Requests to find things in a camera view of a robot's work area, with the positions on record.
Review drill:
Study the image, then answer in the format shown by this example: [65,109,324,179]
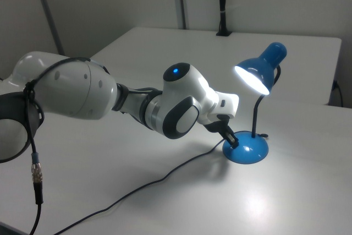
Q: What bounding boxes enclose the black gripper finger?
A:
[219,127,237,149]
[216,113,239,145]

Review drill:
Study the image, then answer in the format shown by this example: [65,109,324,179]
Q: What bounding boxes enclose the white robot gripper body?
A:
[205,91,239,133]

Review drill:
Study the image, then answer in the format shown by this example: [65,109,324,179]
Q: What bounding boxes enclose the blue gooseneck desk lamp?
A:
[222,41,288,165]

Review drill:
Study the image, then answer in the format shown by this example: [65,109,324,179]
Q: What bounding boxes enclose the white folding side table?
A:
[90,26,343,106]

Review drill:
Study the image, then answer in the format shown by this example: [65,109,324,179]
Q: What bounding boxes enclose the black lamp power cord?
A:
[48,139,229,235]

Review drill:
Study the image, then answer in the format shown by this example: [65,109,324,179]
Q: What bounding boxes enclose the black wall cable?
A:
[336,80,345,107]

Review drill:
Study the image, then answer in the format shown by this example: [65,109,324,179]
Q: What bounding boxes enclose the black arm cable with connector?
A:
[23,56,96,235]

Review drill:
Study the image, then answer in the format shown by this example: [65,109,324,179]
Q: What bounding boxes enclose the grey slanted frame post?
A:
[29,0,65,56]

